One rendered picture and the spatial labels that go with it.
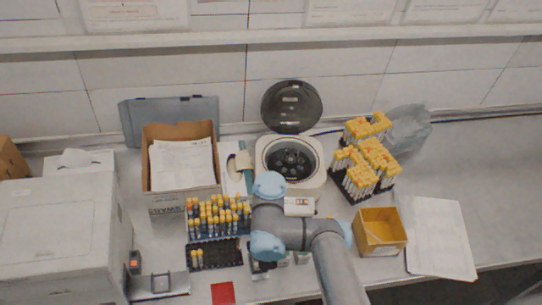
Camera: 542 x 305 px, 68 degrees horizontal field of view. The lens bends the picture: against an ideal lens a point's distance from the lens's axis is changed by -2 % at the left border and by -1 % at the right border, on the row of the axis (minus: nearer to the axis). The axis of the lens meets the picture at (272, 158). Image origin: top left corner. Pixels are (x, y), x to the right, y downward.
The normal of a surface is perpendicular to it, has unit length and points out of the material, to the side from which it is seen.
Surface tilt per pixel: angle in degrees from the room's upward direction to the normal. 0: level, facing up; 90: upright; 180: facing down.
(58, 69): 90
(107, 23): 92
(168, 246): 0
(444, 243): 1
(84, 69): 90
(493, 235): 0
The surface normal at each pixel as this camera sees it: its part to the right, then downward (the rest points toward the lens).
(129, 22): 0.21, 0.81
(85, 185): 0.09, -0.62
